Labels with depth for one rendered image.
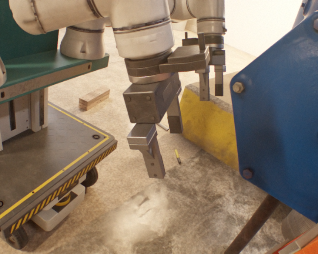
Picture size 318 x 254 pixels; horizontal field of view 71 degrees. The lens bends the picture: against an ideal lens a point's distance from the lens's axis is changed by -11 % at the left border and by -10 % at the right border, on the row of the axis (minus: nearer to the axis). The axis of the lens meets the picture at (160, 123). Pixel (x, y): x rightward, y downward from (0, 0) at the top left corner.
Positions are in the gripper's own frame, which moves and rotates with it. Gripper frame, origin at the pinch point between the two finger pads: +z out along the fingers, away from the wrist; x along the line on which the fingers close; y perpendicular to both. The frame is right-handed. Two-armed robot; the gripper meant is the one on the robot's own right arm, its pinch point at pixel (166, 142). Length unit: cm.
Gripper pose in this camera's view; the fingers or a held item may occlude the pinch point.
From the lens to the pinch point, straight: 45.2
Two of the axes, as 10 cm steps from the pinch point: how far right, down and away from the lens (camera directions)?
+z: 1.8, 8.5, 5.0
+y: -9.4, 0.0, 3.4
